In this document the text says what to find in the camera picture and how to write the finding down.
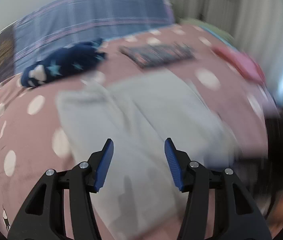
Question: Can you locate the navy star-print fleece cloth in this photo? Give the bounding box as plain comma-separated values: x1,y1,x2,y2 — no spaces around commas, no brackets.
20,37,107,88

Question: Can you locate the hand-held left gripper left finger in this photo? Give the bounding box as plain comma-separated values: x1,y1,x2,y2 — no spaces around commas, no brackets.
8,138,114,240

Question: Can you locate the dark floral patterned cloth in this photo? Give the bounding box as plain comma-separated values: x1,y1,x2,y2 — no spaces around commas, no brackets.
119,42,197,69

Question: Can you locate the light green cloth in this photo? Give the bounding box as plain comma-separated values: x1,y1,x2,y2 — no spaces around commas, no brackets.
179,17,235,41

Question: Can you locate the pink polka-dot blanket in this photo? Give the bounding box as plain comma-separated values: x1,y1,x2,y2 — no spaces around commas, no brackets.
0,24,282,240

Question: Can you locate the light grey garment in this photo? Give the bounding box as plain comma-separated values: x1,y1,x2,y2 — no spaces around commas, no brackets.
55,70,235,238

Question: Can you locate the pink cloth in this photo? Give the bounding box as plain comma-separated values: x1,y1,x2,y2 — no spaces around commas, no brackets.
212,45,268,83

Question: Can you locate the blue plaid pillow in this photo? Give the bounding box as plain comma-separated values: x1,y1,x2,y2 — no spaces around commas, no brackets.
13,0,177,75

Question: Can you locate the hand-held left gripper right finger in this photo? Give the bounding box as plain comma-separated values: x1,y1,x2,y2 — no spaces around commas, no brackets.
164,137,273,240

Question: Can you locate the grey curtain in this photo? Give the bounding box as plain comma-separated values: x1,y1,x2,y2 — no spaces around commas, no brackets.
166,0,283,100

